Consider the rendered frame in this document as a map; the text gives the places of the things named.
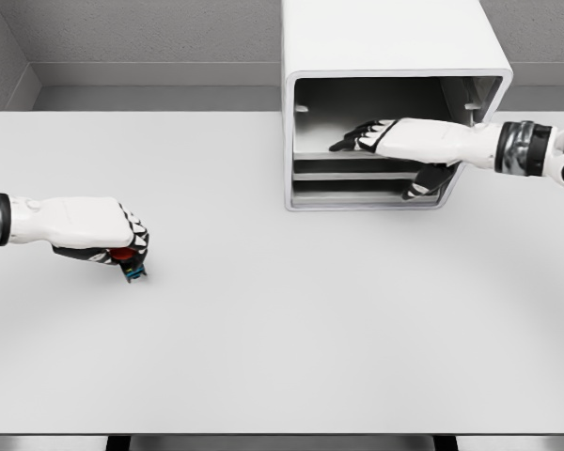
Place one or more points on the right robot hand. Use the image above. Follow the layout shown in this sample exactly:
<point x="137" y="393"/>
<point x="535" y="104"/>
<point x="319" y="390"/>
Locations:
<point x="413" y="138"/>

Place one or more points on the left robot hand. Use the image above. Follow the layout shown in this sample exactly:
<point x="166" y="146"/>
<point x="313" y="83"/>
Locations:
<point x="94" y="221"/>

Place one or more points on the red-buttoned black load switch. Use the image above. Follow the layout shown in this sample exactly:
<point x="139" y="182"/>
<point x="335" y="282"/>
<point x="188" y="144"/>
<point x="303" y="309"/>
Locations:
<point x="129" y="263"/>

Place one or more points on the white multi-storey storage cabinet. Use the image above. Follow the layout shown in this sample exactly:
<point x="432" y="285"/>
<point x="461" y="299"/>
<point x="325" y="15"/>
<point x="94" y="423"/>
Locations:
<point x="385" y="61"/>

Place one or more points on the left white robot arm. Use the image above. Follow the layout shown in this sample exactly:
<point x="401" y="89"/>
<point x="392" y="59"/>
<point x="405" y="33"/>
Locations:
<point x="9" y="218"/>

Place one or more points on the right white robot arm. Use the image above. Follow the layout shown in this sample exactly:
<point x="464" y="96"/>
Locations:
<point x="521" y="145"/>

